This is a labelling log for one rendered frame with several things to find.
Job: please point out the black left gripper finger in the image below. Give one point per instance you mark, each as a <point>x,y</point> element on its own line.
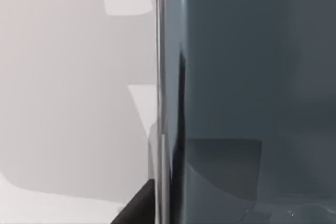
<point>143,205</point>

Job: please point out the dark grey glossy mug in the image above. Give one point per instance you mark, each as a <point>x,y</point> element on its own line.
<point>249,98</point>

